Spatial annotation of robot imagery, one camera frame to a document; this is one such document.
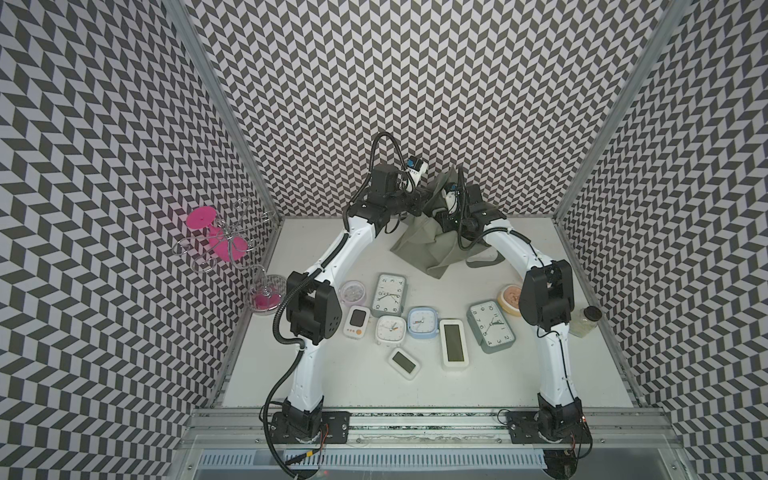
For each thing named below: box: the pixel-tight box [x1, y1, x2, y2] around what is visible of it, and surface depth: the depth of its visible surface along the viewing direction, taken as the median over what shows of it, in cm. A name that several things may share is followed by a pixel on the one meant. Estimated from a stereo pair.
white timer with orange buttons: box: [343, 305, 371, 339], surface depth 89 cm
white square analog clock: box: [375, 315, 407, 344], surface depth 88 cm
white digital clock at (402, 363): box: [388, 347, 421, 381], surface depth 83 cm
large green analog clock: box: [466, 300, 516, 354], surface depth 89 cm
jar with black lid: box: [569, 305, 602, 338], surface depth 85 cm
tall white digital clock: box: [439, 319, 470, 368], surface depth 84 cm
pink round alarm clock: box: [338, 280, 366, 306], surface depth 96 cm
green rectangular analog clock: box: [372, 272, 409, 317], surface depth 96 cm
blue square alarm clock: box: [407, 306, 439, 339], surface depth 89 cm
